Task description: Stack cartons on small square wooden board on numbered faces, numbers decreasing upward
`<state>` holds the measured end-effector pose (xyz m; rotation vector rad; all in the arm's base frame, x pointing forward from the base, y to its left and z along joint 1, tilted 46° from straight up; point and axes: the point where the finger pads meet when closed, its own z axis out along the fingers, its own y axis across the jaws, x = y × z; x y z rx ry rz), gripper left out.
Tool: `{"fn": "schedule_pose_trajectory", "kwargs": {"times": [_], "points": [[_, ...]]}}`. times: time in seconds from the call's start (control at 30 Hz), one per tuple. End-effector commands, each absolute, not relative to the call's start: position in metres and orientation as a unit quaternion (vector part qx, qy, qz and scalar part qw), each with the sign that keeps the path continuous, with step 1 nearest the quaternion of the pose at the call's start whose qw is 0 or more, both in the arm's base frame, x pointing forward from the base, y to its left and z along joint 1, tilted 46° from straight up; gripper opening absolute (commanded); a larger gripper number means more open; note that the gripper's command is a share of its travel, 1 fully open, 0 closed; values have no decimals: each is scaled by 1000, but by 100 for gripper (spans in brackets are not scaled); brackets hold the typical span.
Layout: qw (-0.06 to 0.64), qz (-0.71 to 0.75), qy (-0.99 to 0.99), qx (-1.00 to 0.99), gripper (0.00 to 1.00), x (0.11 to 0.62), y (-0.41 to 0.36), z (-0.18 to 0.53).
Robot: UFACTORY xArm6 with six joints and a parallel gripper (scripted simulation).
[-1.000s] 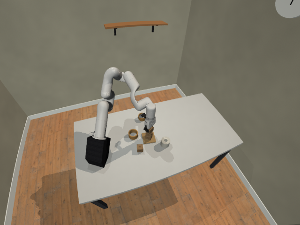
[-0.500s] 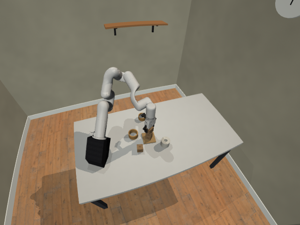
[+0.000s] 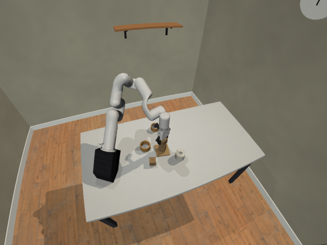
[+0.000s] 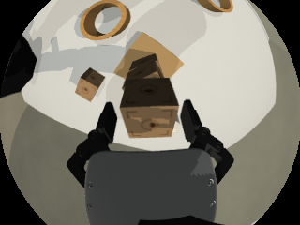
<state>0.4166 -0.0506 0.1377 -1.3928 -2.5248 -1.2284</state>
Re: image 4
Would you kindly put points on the brown cardboard carton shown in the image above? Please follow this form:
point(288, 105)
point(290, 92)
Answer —
point(89, 83)
point(148, 70)
point(149, 107)
point(146, 59)

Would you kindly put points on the flat tan wooden board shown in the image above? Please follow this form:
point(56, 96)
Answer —
point(144, 46)

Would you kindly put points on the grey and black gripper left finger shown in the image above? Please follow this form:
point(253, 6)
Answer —
point(103, 133)

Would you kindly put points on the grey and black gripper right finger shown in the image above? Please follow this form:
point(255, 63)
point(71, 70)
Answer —
point(200, 137)

